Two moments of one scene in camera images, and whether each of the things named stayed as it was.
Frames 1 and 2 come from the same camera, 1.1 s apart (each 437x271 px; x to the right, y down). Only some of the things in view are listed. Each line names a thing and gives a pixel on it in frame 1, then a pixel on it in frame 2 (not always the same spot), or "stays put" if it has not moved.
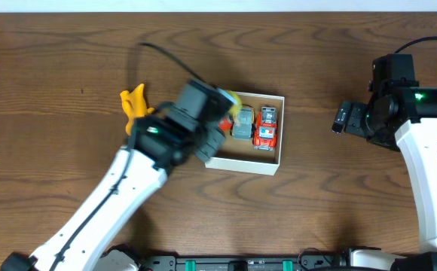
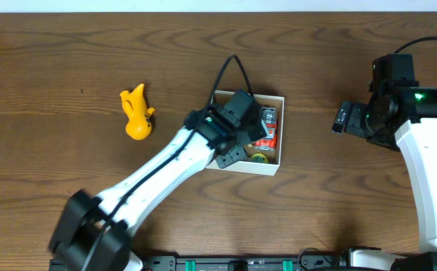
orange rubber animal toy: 135,105 stays put
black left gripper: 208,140 -> 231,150
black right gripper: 354,125 stays put
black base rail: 311,261 stays put
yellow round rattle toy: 236,108 -> 260,158
